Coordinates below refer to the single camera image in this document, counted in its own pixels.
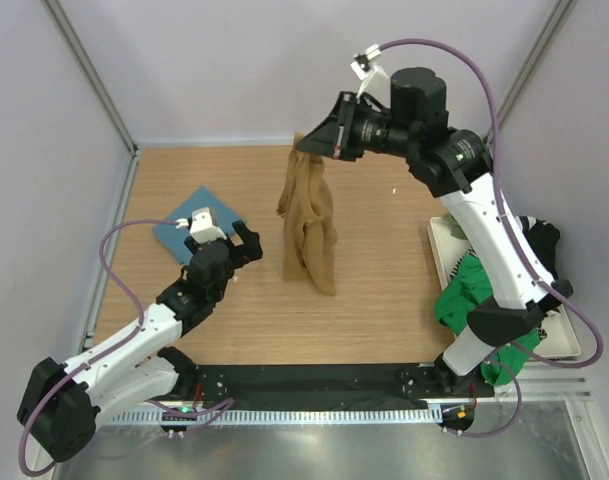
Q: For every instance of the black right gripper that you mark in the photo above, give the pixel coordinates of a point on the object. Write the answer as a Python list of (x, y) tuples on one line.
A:
[(334, 137)]

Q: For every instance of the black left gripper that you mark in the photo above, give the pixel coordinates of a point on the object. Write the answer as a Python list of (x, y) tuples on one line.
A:
[(250, 250)]

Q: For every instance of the tan garment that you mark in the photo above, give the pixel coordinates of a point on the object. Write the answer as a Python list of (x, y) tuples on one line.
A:
[(309, 233)]

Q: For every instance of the blue tank top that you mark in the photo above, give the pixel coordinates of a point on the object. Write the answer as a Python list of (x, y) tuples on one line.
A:
[(173, 239)]

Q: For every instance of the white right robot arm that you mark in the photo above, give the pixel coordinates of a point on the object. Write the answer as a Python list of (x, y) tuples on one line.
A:
[(458, 172)]

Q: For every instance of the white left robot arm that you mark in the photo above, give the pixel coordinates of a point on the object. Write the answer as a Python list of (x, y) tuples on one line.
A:
[(64, 404)]

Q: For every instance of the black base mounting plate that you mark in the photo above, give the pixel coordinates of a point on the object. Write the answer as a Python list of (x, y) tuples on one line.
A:
[(333, 387)]

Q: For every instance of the olive green garment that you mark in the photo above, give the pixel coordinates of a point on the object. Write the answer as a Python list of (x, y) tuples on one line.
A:
[(455, 228)]

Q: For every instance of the black garment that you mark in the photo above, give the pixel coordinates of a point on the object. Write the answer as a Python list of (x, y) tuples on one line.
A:
[(543, 238)]

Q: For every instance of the white laundry tray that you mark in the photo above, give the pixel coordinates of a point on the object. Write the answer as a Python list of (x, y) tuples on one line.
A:
[(560, 342)]

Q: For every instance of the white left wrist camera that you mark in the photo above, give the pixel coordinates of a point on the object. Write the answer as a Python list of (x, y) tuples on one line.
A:
[(201, 226)]

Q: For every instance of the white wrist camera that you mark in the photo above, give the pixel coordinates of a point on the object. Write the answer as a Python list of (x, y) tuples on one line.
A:
[(373, 79), (201, 226)]

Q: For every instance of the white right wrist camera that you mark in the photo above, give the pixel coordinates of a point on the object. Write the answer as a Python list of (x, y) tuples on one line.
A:
[(373, 79)]

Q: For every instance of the white slotted cable duct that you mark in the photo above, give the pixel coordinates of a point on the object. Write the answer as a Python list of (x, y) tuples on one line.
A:
[(152, 416)]

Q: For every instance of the right aluminium frame post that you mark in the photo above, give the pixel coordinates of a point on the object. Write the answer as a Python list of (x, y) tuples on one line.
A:
[(534, 58)]

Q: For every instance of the aluminium frame post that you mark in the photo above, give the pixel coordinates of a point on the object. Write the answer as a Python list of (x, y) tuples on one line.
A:
[(534, 58), (82, 59)]

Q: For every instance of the left aluminium frame post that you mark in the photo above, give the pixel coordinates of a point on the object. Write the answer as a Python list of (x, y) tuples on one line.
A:
[(82, 59)]

